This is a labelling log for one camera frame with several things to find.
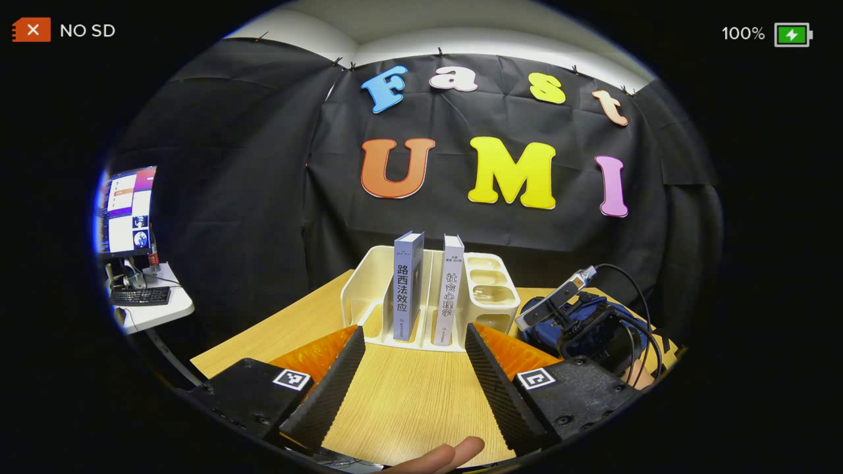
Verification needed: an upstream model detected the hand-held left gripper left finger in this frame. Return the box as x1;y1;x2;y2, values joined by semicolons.
186;325;367;454

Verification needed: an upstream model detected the blue schoolbag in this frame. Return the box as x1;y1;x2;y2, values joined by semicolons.
524;295;659;359

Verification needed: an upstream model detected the black cable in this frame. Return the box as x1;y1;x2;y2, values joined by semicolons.
593;263;663;386

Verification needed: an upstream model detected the computer monitor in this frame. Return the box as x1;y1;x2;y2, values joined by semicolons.
99;166;157;259

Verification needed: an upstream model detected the white book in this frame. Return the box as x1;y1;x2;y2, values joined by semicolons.
431;234;465;346

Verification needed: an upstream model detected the black keyboard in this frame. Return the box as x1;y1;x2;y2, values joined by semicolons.
111;287;171;307

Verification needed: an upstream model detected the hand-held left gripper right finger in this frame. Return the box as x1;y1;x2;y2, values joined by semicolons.
464;322;641;458

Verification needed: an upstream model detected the cream plastic bookshelf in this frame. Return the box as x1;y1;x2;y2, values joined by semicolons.
340;246;521;353

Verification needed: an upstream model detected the blue-grey book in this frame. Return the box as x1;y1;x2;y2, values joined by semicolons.
393;230;425;342

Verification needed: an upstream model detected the white side table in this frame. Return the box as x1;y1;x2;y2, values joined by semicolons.
109;262;195;334

